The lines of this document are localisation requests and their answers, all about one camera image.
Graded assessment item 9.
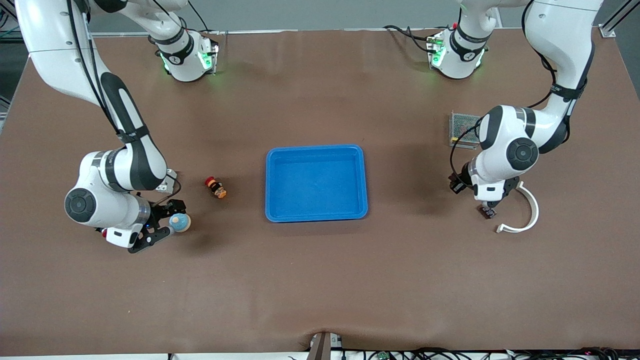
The blue dome bell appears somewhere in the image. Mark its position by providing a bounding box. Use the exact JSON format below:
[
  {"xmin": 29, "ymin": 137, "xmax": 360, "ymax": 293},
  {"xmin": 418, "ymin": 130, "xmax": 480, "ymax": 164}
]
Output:
[{"xmin": 169, "ymin": 212, "xmax": 192, "ymax": 234}]

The blue plastic tray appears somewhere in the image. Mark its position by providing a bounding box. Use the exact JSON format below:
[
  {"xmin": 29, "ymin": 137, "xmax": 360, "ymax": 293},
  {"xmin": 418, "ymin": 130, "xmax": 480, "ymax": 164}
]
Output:
[{"xmin": 265, "ymin": 144, "xmax": 369, "ymax": 223}]

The white circuit breaker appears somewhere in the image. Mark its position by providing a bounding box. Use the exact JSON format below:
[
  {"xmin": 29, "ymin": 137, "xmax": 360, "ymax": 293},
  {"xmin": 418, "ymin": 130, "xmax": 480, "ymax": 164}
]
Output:
[{"xmin": 159, "ymin": 169, "xmax": 179, "ymax": 195}]

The small red orange push button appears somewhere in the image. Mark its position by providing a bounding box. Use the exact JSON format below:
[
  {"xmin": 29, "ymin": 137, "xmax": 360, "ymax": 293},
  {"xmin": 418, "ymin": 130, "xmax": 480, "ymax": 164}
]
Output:
[{"xmin": 204, "ymin": 176, "xmax": 228, "ymax": 199}]

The metal mesh power supply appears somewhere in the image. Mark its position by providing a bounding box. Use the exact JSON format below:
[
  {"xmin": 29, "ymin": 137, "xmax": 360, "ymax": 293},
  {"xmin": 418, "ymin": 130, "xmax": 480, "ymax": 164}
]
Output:
[{"xmin": 448, "ymin": 111, "xmax": 483, "ymax": 150}]

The brown table cover mat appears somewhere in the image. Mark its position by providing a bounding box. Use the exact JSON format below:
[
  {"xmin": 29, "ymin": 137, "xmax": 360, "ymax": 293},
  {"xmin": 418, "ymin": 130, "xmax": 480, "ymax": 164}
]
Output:
[{"xmin": 0, "ymin": 27, "xmax": 640, "ymax": 357}]

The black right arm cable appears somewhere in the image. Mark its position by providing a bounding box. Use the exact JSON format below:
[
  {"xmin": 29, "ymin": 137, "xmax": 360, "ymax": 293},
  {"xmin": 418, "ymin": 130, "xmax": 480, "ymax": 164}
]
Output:
[{"xmin": 66, "ymin": 0, "xmax": 184, "ymax": 209}]

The white curved plastic bracket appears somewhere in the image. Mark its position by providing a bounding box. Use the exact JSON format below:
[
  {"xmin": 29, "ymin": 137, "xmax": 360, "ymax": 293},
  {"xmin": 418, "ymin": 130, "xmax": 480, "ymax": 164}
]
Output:
[{"xmin": 495, "ymin": 181, "xmax": 540, "ymax": 234}]

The black cable tangle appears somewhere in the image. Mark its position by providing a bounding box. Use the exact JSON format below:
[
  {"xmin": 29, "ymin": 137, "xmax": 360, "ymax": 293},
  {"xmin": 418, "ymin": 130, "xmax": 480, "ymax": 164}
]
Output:
[{"xmin": 345, "ymin": 346, "xmax": 621, "ymax": 360}]

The black left base cable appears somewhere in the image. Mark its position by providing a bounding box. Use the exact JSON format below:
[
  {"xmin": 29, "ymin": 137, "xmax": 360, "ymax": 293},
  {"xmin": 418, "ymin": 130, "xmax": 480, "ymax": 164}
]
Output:
[{"xmin": 383, "ymin": 24, "xmax": 437, "ymax": 54}]

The black base cable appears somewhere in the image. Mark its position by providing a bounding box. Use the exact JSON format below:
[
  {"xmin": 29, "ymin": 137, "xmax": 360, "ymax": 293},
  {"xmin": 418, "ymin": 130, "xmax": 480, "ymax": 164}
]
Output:
[
  {"xmin": 383, "ymin": 24, "xmax": 437, "ymax": 54},
  {"xmin": 187, "ymin": 0, "xmax": 211, "ymax": 33}
]

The aluminium frame with bracket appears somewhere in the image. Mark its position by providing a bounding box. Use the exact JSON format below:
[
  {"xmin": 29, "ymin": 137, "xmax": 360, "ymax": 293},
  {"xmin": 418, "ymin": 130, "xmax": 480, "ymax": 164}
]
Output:
[{"xmin": 597, "ymin": 0, "xmax": 640, "ymax": 39}]

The black right base cable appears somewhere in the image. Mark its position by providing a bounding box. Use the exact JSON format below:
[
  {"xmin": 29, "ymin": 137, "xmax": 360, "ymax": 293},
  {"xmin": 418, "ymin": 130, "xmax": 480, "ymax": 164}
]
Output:
[{"xmin": 187, "ymin": 0, "xmax": 211, "ymax": 33}]

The grey camera stand post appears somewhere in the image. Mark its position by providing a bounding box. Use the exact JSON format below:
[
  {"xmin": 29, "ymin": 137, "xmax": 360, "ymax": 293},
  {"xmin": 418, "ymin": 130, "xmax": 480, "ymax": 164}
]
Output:
[{"xmin": 306, "ymin": 331, "xmax": 344, "ymax": 360}]

